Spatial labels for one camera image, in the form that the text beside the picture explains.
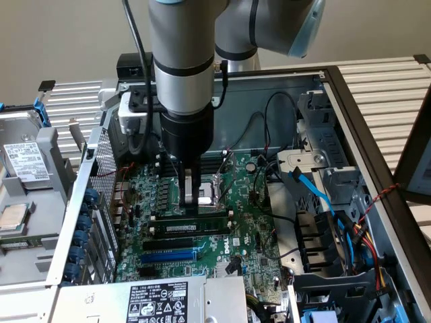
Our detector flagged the thin black wire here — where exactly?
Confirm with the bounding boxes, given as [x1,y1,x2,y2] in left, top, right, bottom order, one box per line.
[263,91,300,151]
[224,110,270,152]
[267,212,299,225]

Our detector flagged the long black expansion slot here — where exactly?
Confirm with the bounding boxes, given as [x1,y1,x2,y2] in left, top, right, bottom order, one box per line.
[142,237,195,252]

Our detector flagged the open grey PC case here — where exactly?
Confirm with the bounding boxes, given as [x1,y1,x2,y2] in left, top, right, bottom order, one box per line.
[45,65,431,323]

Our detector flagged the silver hard disk with label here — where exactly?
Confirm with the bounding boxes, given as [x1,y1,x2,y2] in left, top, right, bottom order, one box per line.
[0,109,55,191]

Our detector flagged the grey plastic parts rack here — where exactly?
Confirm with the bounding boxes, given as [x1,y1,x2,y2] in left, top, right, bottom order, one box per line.
[0,100,88,287]

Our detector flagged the metal expansion card bracket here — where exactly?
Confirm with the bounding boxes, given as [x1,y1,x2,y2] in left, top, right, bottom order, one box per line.
[68,117,87,159]

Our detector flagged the metal CPU socket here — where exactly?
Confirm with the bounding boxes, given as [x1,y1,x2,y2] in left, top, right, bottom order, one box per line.
[173,174,225,211]

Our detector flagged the dark grey plastic bracket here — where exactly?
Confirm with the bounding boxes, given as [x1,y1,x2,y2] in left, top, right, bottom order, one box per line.
[289,268,405,323]

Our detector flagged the silver CPU chip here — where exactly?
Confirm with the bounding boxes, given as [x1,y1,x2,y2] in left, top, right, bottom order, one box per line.
[0,203,30,235]

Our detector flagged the black box with port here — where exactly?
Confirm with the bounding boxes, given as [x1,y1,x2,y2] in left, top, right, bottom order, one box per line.
[117,52,154,80]

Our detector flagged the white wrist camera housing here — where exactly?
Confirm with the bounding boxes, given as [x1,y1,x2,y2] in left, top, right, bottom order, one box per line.
[117,92,151,135]

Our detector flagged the black RAM slot white clips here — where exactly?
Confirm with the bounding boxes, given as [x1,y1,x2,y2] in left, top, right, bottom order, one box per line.
[155,161,224,172]
[150,210,235,225]
[150,221,235,241]
[155,150,228,163]

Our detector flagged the red black twisted wire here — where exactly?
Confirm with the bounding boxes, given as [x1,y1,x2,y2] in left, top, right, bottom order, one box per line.
[356,182,402,226]

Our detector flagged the small silver chipset heatsink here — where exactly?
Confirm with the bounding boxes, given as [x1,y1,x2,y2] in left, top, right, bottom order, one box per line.
[215,260,236,277]

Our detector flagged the thin steel locking lever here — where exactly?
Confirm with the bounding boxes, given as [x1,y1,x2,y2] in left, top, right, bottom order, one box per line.
[158,139,181,179]

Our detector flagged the blue plastic disk rail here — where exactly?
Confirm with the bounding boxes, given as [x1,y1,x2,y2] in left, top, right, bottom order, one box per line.
[32,92,52,129]

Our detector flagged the green RAM stick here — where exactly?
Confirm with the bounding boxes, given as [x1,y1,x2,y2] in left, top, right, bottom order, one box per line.
[155,216,230,237]
[0,235,44,252]

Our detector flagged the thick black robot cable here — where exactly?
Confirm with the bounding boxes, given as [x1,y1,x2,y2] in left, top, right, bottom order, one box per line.
[121,0,156,152]

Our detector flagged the green Dell motherboard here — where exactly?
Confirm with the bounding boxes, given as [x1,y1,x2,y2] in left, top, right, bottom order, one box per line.
[114,151,284,283]

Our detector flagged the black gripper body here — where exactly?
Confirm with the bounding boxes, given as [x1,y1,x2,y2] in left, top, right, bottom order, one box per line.
[160,106,216,162]

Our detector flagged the blue card retainer clips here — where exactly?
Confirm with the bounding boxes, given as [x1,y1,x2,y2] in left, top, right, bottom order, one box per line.
[64,186,101,287]

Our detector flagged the flat blue disk wire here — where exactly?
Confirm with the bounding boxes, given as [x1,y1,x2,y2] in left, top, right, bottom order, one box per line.
[288,167,358,270]

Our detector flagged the metal socket cover frame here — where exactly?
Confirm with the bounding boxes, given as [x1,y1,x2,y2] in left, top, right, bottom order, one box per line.
[214,150,236,206]

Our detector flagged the long blue expansion slot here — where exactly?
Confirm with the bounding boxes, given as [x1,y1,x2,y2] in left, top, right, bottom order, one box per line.
[141,248,197,265]

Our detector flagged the black framed panel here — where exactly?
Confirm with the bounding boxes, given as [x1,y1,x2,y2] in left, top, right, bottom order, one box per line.
[393,80,431,205]

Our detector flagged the thin black cable gold plug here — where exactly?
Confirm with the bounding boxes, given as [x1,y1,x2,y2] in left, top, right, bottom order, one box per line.
[211,59,230,109]

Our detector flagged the metal disk bay cage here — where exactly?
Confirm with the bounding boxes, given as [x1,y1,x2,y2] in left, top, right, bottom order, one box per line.
[275,89,371,216]

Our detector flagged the silver power supply with label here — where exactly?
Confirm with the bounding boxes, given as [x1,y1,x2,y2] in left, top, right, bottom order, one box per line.
[50,275,250,323]

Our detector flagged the red yellow power wire harness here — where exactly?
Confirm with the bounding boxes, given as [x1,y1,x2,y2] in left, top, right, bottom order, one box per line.
[336,215,391,297]

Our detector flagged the blue plastic latch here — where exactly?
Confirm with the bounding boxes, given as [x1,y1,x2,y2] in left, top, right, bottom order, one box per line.
[301,304,341,323]

